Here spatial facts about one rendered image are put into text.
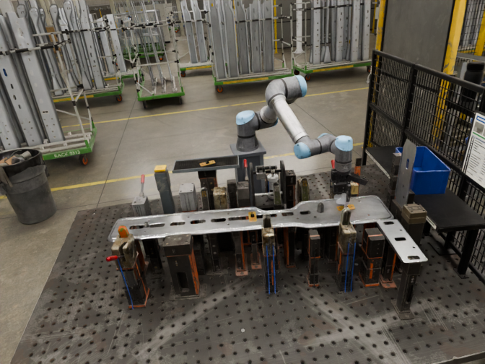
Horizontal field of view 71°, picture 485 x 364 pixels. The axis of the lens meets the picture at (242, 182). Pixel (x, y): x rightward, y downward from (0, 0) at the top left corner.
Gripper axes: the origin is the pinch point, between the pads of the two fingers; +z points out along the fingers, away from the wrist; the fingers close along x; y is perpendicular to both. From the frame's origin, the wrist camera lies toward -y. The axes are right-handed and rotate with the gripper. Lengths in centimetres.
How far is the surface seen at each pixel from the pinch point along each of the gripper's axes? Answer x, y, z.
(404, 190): 3.0, -26.9, -6.3
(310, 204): -7.2, 15.9, 2.2
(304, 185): -14.3, 17.7, -4.8
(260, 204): -17.0, 41.5, 5.0
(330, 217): 5.8, 9.3, 2.3
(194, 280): 20, 77, 20
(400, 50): -239, -131, -26
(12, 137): -328, 370, 46
